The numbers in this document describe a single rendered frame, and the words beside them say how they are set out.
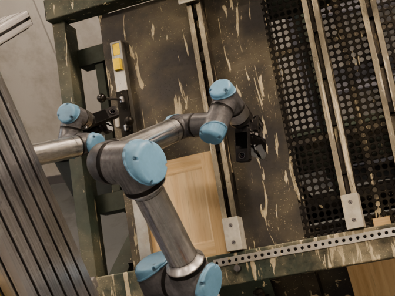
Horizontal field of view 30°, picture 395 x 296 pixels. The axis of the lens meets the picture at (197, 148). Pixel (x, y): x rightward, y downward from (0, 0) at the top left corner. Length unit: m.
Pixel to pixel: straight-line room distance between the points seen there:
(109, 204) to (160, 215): 1.15
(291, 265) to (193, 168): 0.54
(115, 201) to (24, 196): 1.18
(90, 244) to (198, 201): 0.48
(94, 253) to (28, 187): 1.09
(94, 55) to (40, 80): 3.20
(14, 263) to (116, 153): 0.37
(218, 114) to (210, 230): 0.79
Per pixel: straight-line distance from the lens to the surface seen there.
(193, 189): 2.90
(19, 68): 6.49
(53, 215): 2.02
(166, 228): 1.97
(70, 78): 3.17
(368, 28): 2.83
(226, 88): 2.21
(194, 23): 3.00
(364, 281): 3.06
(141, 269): 2.16
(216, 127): 2.17
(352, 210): 2.70
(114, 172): 1.89
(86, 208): 3.04
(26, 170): 1.95
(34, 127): 6.67
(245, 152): 2.32
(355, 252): 2.72
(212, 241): 2.86
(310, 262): 2.74
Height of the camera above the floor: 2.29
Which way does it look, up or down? 21 degrees down
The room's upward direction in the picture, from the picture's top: 19 degrees counter-clockwise
